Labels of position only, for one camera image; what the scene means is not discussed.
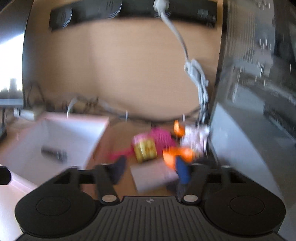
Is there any orange plastic bowl piece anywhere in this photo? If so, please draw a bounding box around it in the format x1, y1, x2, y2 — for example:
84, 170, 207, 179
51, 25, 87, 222
163, 147, 196, 170

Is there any white pink wrapper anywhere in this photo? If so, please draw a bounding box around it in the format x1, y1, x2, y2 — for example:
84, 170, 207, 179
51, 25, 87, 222
180, 125, 210, 154

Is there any white grey adapter block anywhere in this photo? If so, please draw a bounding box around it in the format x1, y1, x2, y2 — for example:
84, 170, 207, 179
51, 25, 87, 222
130, 159, 179, 193

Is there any pink plastic strainer scoop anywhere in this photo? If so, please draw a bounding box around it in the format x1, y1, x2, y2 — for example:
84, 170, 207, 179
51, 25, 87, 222
109, 128, 176, 160

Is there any pink yellow cake toy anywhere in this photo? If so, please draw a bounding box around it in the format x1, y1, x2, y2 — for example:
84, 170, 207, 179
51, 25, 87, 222
132, 133, 158, 163

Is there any black cylinder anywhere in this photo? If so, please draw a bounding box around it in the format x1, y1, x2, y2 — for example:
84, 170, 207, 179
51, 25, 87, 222
41, 146, 68, 162

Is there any orange plastic toy piece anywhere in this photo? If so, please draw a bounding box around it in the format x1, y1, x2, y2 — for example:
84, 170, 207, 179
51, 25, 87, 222
174, 120, 185, 138

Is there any pink cardboard box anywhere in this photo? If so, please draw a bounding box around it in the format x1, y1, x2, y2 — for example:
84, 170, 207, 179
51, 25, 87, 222
1, 113, 109, 240

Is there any white desk power strip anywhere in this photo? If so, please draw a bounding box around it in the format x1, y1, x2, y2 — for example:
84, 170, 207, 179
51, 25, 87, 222
13, 107, 45, 121

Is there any white glass computer case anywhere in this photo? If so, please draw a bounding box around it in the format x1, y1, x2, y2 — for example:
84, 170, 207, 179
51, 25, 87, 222
210, 1, 295, 206

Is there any black computer monitor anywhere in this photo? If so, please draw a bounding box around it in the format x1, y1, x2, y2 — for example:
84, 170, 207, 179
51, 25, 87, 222
1, 1, 33, 140

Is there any black cable bundle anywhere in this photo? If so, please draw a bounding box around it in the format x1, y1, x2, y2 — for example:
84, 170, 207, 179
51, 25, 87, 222
28, 83, 209, 123

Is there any white bundled power cable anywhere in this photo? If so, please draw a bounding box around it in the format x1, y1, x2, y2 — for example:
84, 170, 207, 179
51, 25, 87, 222
152, 0, 210, 123

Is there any black wall power strip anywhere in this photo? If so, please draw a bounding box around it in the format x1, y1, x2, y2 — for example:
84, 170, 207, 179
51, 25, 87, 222
49, 1, 218, 31

